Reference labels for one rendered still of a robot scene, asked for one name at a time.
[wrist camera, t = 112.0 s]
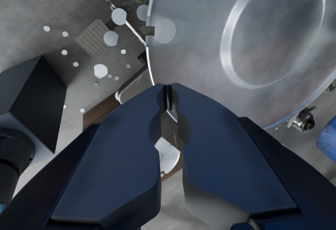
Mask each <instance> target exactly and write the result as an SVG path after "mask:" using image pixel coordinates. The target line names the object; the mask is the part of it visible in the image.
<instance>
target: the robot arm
mask: <svg viewBox="0 0 336 230"><path fill-rule="evenodd" d="M167 98H168V103H169V111H172V112H173V113H174V114H175V115H176V116H177V135H178V137H179V138H180V139H181V140H182V141H183V142H184V143H185V145H186V146H185V148H184V150H183V161H182V184H183V191H184V198H185V205H186V208H187V210H188V211H189V213H190V214H192V215H193V216H195V217H196V218H198V219H200V220H202V221H204V222H205V223H207V224H209V225H211V226H212V227H214V228H216V229H217V230H336V187H335V186H334V185H333V184H332V183H331V182H330V181H329V180H328V179H327V178H325V177H324V176H323V175H322V174H321V173H320V172H319V171H317V170H316V169H315V168H314V167H313V166H311V165H310V164H309V163H308V162H306V161H305V160H304V159H302V158H301V157H300V156H298V155H297V154H296V153H294V152H293V151H292V150H290V149H289V148H288V147H286V146H285V145H284V144H282V143H281V142H280V141H278V140H277V139H276V138H274V137H273V136H272V135H270V134H269V133H268V132H266V131H265V130H264V129H262V128H261V127H260V126H258V125H257V124H256V123H254V122H253V121H252V120H250V119H249V118H248V117H246V116H245V117H238V116H237V115H235V114H234V113H233V112H232V111H230V110H229V109H228V108H226V107H225V106H223V105H222V104H220V103H219V102H217V101H215V100H214V99H212V98H210V97H208V96H206V95H203V94H201V93H199V92H197V91H195V90H193V89H191V88H188V87H186V86H184V85H182V84H180V83H177V82H175V83H172V84H168V85H166V84H161V83H157V84H155V85H153V86H151V87H150V88H148V89H146V90H145V91H143V92H141V93H139V94H138V95H136V96H134V97H133V98H131V99H129V100H127V101H126V102H124V103H123V104H121V105H120V106H118V107H117V108H116V109H115V110H113V111H112V112H111V113H110V114H109V115H108V116H107V117H106V118H105V119H103V120H102V121H101V122H100V123H92V124H91V125H89V126H88V127H87V128H86V129H85V130H84V131H83V132H82V133H81V134H80V135H78V136H77V137H76V138H75V139H74V140H73V141H72V142H71V143H70V144H69V145H67V146H66V147H65V148H64V149H63V150H62V151H61V152H60V153H59V154H58V155H56V156H55V157H54V158H53V159H52V160H51V161H50V162H49V163H48V164H47V165H46V166H44V167H43V168H42V169H41V170H40V171H39V172H38V173H37V174H36V175H35V176H34V177H33V178H32V179H31V180H30V181H29V182H28V183H27V184H26V185H25V186H24V187H23V188H22V189H21V190H20V191H19V192H18V193H17V194H16V195H15V196H14V198H13V195H14V192H15V189H16V186H17V184H18V180H19V178H20V176H21V174H22V173H23V172H24V171H25V170H26V169H27V168H28V166H29V165H30V164H31V163H32V161H33V159H34V156H35V152H36V148H35V145H34V143H33V141H32V140H31V139H30V138H29V137H28V136H26V135H25V134H23V133H21V132H19V131H17V130H14V129H9V128H2V127H0V230H137V229H139V228H140V227H142V226H143V225H144V224H146V223H147V222H149V221H150V220H152V219H153V218H154V217H156V216H157V214H158V213H159V211H160V209H161V195H162V179H161V167H160V155H159V151H158V150H157V149H156V147H155V145H156V143H157V142H158V140H159V139H160V138H161V136H162V128H161V116H162V114H163V113H164V112H165V111H167Z"/></svg>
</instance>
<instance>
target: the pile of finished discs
mask: <svg viewBox="0 0 336 230"><path fill-rule="evenodd" d="M155 148H156V149H157V150H158V152H159V160H160V172H162V171H165V172H164V173H165V174H166V173H168V172H170V171H171V170H172V169H173V168H174V166H175V165H176V164H177V162H178V160H179V157H180V152H179V151H178V150H177V149H176V148H175V147H173V146H172V145H170V143H168V142H167V141H166V140H165V139H163V138H162V137H161V138H160V139H159V140H158V141H157V143H156V145H155Z"/></svg>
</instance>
